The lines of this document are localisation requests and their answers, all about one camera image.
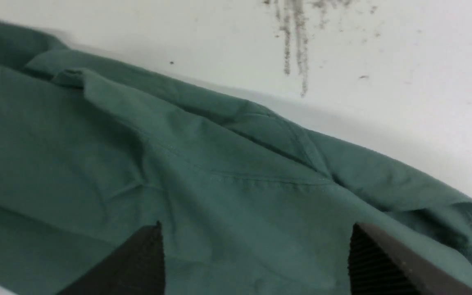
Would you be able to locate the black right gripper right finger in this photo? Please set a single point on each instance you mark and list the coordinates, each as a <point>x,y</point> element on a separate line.
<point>379,264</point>

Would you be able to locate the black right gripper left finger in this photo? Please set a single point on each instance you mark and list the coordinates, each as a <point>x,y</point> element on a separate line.
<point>137,267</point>

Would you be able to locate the green long-sleeve top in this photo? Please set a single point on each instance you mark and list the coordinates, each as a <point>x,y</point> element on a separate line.
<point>248,202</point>

